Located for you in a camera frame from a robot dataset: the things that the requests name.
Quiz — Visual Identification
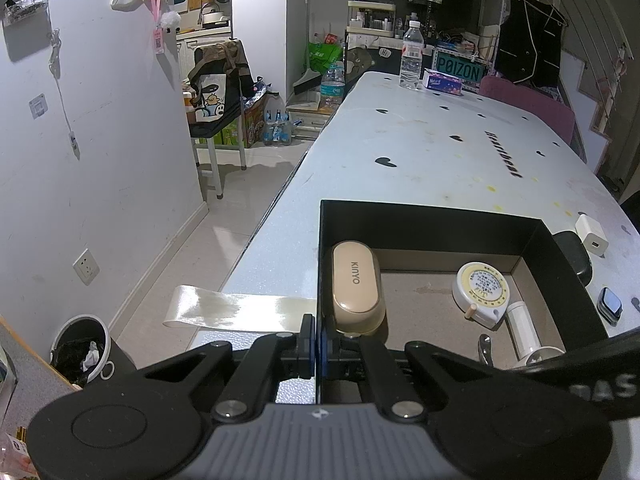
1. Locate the white wall socket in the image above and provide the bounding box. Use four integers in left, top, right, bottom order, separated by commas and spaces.
73, 248, 100, 285

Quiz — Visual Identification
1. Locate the black hanging garment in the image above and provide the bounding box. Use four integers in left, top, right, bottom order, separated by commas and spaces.
495, 0, 567, 87

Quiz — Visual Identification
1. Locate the pack of water bottles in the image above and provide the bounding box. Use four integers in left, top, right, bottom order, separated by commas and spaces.
262, 110, 293, 145

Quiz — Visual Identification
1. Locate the black oval case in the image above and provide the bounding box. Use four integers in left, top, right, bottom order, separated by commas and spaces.
552, 231, 592, 287

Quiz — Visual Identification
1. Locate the black trash bin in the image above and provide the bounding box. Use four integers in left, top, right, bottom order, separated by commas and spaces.
50, 314, 137, 388

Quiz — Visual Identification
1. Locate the white shelf rack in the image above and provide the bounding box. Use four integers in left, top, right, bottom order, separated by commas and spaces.
345, 0, 396, 49

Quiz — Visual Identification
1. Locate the green shopping bag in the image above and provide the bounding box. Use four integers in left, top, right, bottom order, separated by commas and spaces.
308, 42, 343, 74

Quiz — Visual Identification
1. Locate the white lint roller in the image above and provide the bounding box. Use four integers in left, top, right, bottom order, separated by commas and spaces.
506, 301, 564, 368

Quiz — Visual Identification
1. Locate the white usb charger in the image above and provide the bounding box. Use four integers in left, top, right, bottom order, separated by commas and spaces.
575, 214, 608, 257

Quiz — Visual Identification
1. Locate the white wall switch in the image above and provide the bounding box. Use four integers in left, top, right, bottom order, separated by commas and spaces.
28, 93, 48, 119

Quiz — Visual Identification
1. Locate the beige earbud case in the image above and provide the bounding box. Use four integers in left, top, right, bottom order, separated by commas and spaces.
331, 240, 387, 341

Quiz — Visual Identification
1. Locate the black cardboard box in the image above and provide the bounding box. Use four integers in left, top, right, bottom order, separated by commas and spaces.
314, 198, 609, 406

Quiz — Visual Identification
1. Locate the pink lanyard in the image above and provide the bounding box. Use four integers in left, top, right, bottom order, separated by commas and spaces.
145, 0, 170, 57

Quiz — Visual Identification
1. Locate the large water jug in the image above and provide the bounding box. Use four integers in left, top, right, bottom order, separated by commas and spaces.
320, 61, 345, 108

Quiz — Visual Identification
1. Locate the white tote bag with cartoon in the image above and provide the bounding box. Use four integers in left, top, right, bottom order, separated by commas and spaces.
190, 74, 227, 122

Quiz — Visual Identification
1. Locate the smartwatch with dark screen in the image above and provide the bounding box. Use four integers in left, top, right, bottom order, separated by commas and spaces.
597, 287, 623, 326

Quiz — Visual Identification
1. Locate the round white tape measure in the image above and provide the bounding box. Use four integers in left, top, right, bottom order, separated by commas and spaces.
452, 261, 511, 330

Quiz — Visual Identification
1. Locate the teal poizon box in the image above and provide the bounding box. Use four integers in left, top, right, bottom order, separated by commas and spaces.
432, 48, 488, 88

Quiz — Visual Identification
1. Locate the purple tissue pack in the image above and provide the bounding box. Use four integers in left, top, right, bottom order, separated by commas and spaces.
423, 70, 463, 96

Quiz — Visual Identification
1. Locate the clear water bottle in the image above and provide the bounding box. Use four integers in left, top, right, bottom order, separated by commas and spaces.
399, 20, 424, 90

